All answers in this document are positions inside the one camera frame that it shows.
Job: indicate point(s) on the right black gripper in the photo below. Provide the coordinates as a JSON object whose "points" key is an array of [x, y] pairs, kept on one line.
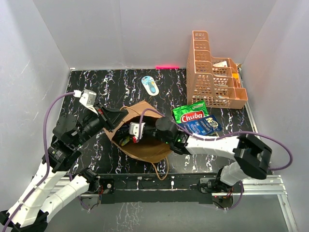
{"points": [[148, 122]]}

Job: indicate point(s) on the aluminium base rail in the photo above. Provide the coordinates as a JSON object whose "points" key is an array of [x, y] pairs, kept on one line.
{"points": [[147, 188]]}

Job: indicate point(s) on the green Chuba cassava chips bag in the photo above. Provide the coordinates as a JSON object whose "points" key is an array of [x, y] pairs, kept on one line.
{"points": [[186, 113]]}

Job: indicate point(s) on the white card in organizer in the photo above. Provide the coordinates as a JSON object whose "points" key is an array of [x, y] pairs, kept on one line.
{"points": [[222, 64]]}

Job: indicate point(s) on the yellow green snack bag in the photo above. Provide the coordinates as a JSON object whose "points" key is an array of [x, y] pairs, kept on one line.
{"points": [[124, 140]]}

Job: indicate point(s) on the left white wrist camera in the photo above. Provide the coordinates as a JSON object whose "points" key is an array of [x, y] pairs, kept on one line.
{"points": [[86, 98]]}

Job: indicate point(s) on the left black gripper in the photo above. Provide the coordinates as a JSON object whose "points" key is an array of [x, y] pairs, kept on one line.
{"points": [[113, 118]]}

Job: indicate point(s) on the orange plastic file organizer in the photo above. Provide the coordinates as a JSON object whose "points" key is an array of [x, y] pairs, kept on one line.
{"points": [[217, 87]]}

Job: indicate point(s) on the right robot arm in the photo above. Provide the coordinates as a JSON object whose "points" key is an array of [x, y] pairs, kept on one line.
{"points": [[250, 155]]}

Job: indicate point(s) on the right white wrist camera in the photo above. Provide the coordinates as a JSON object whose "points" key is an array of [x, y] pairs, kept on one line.
{"points": [[136, 131]]}

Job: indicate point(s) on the blue Burts chips bag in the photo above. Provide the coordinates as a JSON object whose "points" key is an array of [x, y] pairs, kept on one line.
{"points": [[203, 126]]}

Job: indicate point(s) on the blue correction tape blister pack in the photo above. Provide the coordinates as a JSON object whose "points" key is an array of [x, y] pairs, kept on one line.
{"points": [[150, 85]]}

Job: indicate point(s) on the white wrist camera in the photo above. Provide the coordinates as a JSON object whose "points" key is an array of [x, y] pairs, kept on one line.
{"points": [[86, 98], [136, 131]]}

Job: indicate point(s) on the brown paper bag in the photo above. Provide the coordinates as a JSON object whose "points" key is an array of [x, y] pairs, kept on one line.
{"points": [[147, 149]]}

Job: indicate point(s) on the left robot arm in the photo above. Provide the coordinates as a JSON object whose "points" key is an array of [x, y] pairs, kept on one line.
{"points": [[37, 205]]}

